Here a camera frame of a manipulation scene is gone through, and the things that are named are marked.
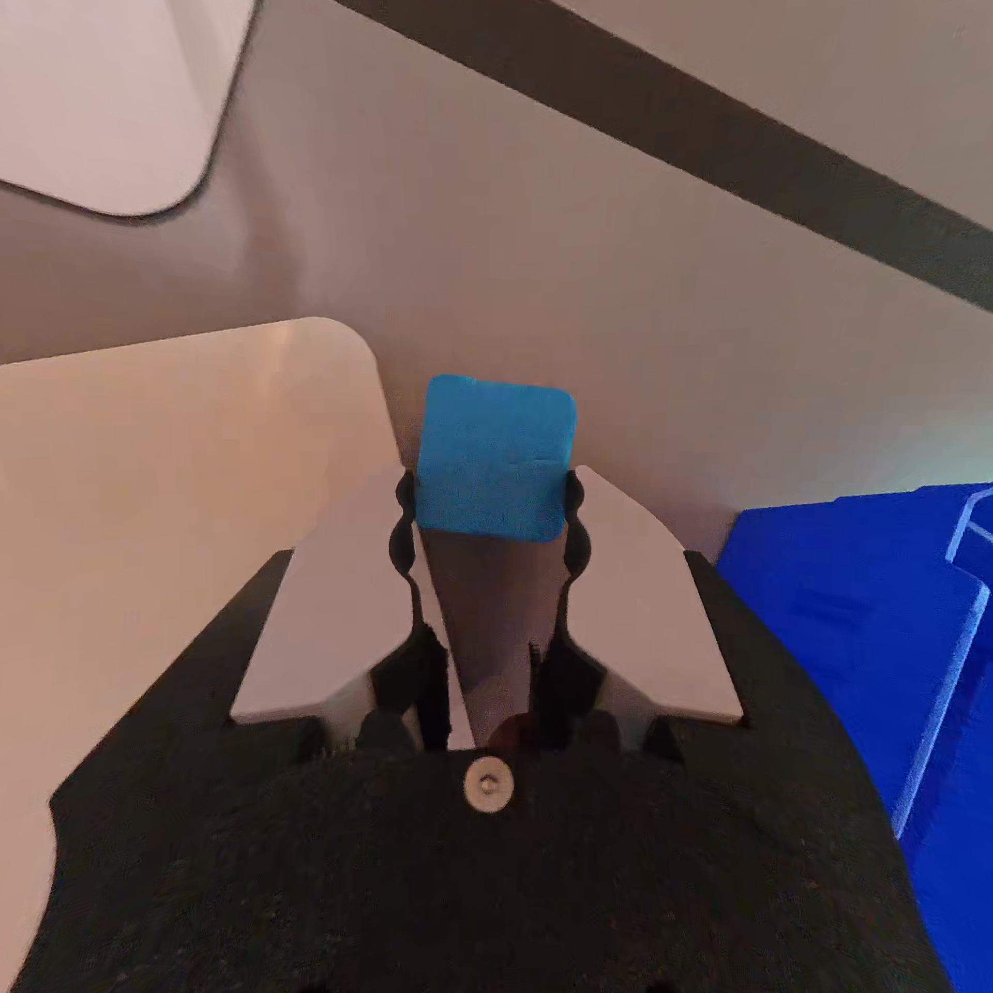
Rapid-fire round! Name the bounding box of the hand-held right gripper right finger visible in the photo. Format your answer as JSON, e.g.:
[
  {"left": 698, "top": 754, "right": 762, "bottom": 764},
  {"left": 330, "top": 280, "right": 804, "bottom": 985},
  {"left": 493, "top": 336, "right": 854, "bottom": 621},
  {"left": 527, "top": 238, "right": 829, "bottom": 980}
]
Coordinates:
[{"left": 531, "top": 463, "right": 746, "bottom": 752}]

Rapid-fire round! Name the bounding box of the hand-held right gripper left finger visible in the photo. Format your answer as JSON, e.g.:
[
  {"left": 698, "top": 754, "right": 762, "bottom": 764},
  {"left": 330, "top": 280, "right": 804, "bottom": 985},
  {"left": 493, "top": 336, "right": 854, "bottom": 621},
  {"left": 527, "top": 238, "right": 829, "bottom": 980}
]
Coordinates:
[{"left": 230, "top": 463, "right": 451, "bottom": 749}]

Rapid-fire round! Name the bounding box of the white whiteboard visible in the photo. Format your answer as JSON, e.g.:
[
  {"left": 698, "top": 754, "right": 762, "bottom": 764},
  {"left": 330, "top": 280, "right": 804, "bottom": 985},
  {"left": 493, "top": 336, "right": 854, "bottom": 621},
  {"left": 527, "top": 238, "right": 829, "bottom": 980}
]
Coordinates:
[{"left": 1, "top": 317, "right": 408, "bottom": 932}]

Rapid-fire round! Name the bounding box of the blue plastic bin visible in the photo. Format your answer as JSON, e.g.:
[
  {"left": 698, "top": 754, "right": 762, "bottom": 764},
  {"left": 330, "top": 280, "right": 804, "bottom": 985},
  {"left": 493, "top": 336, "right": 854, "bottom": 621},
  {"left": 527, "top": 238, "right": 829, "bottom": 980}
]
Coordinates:
[{"left": 717, "top": 483, "right": 993, "bottom": 993}]

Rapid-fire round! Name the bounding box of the blue whiteboard eraser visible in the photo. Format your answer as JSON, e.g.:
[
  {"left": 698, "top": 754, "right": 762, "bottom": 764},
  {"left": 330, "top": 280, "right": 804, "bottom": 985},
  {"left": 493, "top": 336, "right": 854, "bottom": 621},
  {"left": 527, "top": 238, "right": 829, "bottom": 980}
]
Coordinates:
[{"left": 412, "top": 374, "right": 578, "bottom": 544}]

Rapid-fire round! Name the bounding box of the white table sign stand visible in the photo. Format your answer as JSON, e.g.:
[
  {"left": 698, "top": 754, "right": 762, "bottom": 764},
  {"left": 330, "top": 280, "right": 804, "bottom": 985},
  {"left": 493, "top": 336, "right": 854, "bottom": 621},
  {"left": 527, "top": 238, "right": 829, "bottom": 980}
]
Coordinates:
[{"left": 1, "top": 1, "right": 260, "bottom": 220}]

